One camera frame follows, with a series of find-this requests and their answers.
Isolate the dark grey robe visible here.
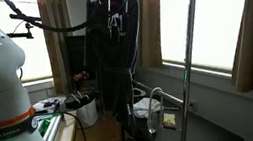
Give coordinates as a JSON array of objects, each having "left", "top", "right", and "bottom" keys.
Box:
[{"left": 85, "top": 0, "right": 140, "bottom": 121}]

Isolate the white crumpled cloth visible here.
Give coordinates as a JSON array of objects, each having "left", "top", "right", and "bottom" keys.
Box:
[{"left": 133, "top": 97, "right": 161, "bottom": 119}]

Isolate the black shoe with laces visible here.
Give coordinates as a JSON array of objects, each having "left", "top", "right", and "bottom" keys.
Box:
[{"left": 64, "top": 90, "right": 97, "bottom": 110}]

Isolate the clear plastic bottle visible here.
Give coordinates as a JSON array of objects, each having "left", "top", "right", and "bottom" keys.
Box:
[{"left": 147, "top": 111, "right": 159, "bottom": 134}]

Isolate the white waste bin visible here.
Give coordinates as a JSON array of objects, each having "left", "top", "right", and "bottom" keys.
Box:
[{"left": 77, "top": 100, "right": 98, "bottom": 128}]

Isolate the yellow snack packet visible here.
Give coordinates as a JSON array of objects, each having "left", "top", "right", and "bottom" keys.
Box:
[{"left": 163, "top": 113, "right": 176, "bottom": 129}]

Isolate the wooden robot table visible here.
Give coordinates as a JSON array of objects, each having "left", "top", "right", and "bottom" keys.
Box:
[{"left": 54, "top": 114, "right": 76, "bottom": 141}]

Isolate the brown curtain beside sofa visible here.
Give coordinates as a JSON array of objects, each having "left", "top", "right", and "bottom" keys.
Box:
[{"left": 37, "top": 0, "right": 71, "bottom": 94}]

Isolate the chrome clothes rail frame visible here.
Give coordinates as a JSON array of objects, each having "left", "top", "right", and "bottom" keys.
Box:
[{"left": 137, "top": 0, "right": 196, "bottom": 141}]

